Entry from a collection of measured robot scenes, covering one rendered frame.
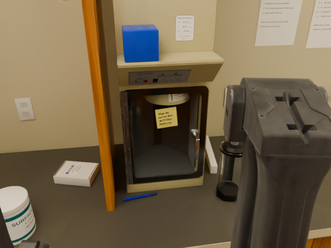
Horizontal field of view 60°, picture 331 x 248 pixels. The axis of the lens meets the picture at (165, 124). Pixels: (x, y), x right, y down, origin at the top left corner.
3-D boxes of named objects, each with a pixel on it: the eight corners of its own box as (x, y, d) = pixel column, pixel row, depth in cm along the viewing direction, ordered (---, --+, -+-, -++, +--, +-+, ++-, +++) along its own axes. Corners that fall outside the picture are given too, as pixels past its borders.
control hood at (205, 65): (118, 84, 96) (115, 54, 92) (211, 79, 101) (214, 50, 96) (118, 96, 86) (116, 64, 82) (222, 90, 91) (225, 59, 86)
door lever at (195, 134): (196, 152, 113) (190, 152, 112) (198, 131, 108) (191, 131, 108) (200, 160, 108) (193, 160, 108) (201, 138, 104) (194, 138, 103)
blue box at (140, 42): (123, 54, 92) (121, 24, 87) (154, 53, 93) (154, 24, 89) (124, 62, 83) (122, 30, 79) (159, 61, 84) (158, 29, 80)
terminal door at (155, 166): (128, 183, 116) (121, 89, 97) (202, 176, 120) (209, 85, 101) (128, 185, 115) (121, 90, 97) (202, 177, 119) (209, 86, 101)
